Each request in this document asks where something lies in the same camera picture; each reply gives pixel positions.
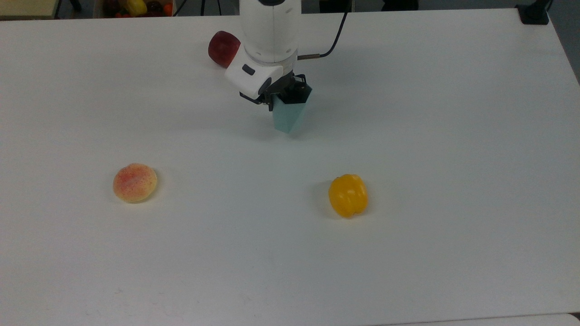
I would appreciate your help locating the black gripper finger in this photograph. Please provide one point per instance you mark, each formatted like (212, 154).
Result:
(301, 88)
(271, 102)

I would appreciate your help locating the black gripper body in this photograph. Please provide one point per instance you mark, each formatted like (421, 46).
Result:
(283, 83)

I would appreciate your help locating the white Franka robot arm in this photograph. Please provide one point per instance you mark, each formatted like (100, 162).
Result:
(269, 31)

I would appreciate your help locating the dark red toy apple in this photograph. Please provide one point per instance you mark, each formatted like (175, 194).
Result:
(222, 47)

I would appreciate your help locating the black tripod legs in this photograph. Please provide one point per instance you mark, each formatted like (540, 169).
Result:
(202, 7)

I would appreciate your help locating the yellow toy bell pepper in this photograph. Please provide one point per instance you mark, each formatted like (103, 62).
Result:
(348, 195)

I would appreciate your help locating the pink yellow toy peach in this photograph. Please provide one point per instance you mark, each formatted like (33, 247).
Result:
(135, 183)

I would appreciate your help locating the box of toy fruit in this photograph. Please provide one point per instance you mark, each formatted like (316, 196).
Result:
(136, 8)

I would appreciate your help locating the black stand base on corner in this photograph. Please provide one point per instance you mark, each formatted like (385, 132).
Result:
(534, 12)

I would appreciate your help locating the wooden side table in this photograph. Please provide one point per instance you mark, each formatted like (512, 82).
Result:
(27, 8)

